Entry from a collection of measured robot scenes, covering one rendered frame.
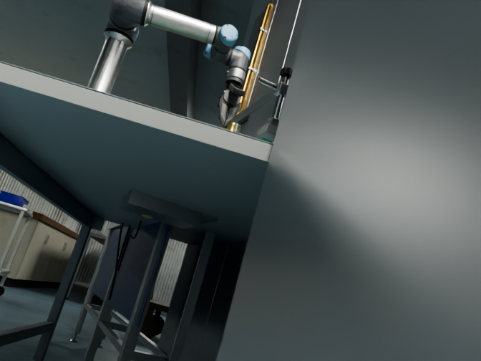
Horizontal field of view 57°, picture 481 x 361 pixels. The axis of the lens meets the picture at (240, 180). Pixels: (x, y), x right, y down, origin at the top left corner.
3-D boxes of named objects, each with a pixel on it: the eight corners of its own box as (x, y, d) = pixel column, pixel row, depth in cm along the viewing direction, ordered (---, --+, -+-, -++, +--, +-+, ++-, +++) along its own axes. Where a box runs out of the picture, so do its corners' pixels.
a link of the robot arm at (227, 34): (114, -22, 158) (242, 22, 171) (113, -4, 169) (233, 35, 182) (107, 7, 156) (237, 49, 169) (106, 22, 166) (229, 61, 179)
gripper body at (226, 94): (232, 114, 189) (238, 89, 192) (239, 107, 181) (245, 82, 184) (215, 107, 186) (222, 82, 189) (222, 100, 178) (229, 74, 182)
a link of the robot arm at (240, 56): (230, 50, 193) (248, 57, 195) (224, 72, 190) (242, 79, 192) (235, 41, 185) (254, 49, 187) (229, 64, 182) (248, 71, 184)
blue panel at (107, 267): (185, 339, 154) (218, 222, 165) (137, 327, 148) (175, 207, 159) (117, 298, 297) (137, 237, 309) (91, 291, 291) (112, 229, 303)
